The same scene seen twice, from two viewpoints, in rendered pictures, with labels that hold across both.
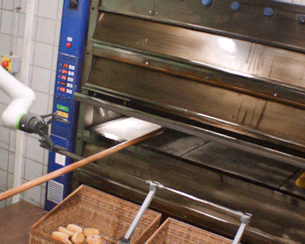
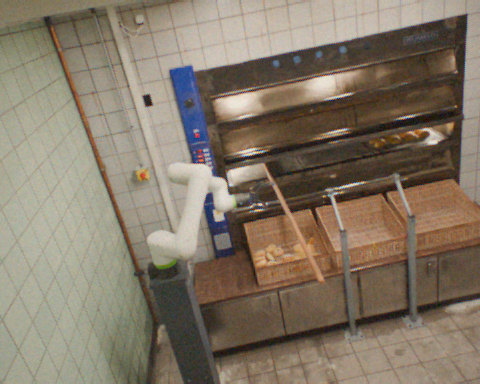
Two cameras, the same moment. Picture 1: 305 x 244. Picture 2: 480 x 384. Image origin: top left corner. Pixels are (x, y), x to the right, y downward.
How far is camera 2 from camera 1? 1.91 m
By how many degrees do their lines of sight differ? 30
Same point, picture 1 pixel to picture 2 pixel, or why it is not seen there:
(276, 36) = (351, 63)
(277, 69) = (359, 83)
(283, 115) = (369, 109)
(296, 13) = (360, 42)
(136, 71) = (256, 130)
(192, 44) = (295, 93)
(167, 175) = (301, 184)
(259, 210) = (370, 172)
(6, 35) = (125, 154)
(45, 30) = (166, 133)
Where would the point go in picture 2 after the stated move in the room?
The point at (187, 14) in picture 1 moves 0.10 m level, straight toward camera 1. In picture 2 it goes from (284, 74) to (293, 75)
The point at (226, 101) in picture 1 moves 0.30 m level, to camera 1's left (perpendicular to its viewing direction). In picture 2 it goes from (329, 119) to (300, 132)
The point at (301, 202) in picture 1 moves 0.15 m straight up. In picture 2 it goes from (394, 153) to (394, 136)
